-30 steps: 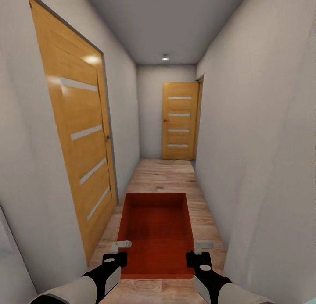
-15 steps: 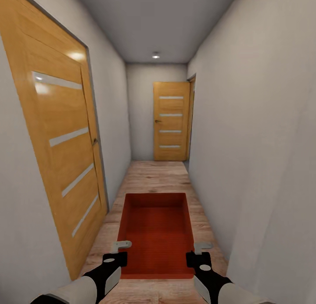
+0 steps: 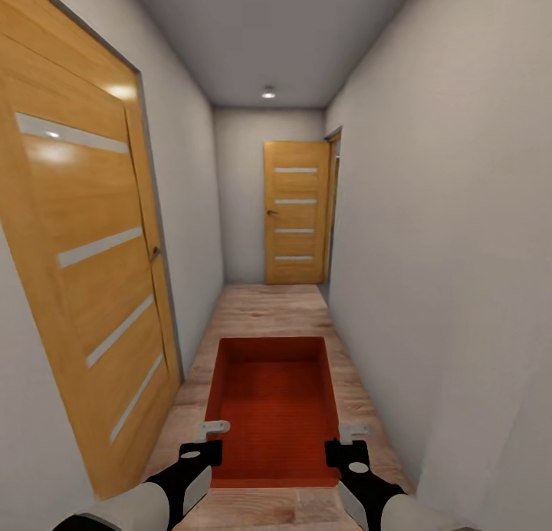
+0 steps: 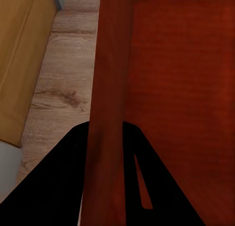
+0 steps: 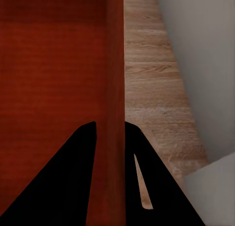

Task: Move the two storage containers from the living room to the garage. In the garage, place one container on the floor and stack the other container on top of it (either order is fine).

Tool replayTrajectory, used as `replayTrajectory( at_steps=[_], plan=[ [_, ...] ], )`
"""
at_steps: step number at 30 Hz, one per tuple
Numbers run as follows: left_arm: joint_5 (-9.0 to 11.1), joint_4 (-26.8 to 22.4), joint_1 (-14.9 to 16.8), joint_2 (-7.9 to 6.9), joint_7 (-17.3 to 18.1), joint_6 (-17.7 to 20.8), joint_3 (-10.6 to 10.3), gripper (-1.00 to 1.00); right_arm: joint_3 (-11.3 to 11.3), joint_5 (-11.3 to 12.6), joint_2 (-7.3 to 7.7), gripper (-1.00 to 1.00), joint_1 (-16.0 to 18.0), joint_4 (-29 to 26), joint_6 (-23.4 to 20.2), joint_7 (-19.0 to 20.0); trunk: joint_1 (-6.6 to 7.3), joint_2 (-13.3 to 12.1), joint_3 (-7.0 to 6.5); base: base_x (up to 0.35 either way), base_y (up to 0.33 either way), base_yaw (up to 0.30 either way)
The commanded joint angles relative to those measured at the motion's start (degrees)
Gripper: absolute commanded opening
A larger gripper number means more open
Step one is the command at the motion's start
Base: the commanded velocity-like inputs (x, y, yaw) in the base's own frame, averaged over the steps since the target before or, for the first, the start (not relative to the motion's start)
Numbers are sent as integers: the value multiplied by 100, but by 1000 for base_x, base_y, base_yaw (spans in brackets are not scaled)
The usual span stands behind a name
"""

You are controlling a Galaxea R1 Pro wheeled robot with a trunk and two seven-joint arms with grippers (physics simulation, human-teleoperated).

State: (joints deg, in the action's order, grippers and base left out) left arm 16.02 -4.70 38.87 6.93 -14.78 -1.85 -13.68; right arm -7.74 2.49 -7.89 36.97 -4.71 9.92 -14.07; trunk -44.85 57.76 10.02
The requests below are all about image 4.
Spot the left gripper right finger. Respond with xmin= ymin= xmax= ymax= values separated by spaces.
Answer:
xmin=123 ymin=121 xmax=205 ymax=226

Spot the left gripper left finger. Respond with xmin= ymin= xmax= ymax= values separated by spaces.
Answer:
xmin=0 ymin=121 xmax=89 ymax=226

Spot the storage box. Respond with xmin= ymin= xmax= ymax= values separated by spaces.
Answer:
xmin=80 ymin=0 xmax=235 ymax=226

